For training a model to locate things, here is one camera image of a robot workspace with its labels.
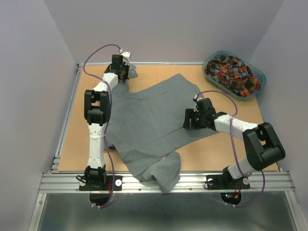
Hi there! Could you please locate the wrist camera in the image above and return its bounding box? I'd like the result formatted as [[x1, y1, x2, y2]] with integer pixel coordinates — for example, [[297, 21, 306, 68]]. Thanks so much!
[[119, 49, 131, 65], [193, 95, 204, 112]]

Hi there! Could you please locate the aluminium front rail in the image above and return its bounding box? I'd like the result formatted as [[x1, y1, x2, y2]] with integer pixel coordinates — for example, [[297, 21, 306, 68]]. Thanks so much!
[[38, 171, 295, 193]]

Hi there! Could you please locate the aluminium back rail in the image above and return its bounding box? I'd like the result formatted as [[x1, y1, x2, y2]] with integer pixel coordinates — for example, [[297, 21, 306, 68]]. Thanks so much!
[[86, 62, 204, 66]]

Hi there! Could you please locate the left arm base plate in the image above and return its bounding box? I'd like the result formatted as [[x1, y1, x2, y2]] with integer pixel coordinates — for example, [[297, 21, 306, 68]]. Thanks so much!
[[76, 175, 123, 192]]

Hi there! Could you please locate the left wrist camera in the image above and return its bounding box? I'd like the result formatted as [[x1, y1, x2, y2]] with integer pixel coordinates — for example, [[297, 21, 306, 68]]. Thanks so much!
[[119, 49, 131, 65]]

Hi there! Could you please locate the teal plastic basket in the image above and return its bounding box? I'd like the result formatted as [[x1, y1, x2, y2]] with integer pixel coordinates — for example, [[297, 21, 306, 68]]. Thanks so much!
[[202, 51, 266, 101]]

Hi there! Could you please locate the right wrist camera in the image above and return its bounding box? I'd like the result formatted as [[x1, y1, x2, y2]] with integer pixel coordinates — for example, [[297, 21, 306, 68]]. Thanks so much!
[[193, 95, 204, 112]]

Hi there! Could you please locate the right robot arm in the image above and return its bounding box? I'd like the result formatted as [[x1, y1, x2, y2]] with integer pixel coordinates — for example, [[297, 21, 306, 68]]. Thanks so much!
[[183, 98, 286, 189]]

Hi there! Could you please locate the grey long sleeve shirt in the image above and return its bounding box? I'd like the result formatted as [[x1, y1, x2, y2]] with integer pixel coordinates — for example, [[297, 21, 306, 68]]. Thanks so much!
[[106, 66, 214, 193]]

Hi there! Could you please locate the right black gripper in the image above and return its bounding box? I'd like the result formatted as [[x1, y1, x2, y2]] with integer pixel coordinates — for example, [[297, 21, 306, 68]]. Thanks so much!
[[182, 109, 205, 128]]

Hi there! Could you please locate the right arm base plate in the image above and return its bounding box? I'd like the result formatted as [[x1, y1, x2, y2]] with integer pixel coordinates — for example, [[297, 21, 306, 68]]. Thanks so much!
[[205, 174, 250, 192]]

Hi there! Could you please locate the aluminium rail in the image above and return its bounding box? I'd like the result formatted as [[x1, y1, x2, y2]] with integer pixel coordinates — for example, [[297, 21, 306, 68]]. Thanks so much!
[[86, 62, 204, 66], [38, 171, 295, 193]]

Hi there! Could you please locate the plaid long sleeve shirt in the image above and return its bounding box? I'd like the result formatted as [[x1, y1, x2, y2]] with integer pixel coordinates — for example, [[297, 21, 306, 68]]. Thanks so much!
[[204, 54, 261, 98]]

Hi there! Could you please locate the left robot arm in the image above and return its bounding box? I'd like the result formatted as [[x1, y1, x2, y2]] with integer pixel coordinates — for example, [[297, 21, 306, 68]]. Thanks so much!
[[77, 51, 131, 191]]

